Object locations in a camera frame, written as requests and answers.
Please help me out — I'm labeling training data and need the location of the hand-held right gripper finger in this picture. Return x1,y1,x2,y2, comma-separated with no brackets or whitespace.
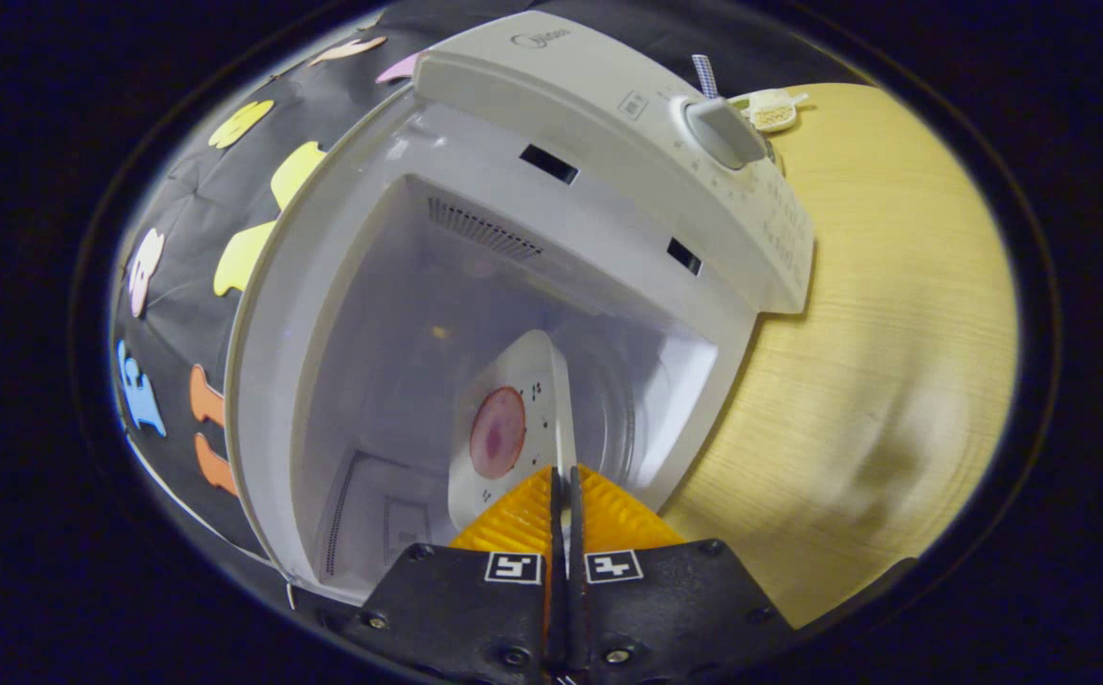
568,464,795,685
342,464,568,685

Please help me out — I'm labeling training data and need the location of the pink round meat slice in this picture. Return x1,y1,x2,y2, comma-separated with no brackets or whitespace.
469,385,527,480

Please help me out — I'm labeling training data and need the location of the white square plate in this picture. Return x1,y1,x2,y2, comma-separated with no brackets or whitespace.
446,329,579,531

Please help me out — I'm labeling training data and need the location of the white microwave oven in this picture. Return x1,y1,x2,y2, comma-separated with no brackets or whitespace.
225,10,816,610

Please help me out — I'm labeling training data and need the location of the white divided spice dish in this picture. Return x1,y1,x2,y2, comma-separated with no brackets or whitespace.
732,88,809,133

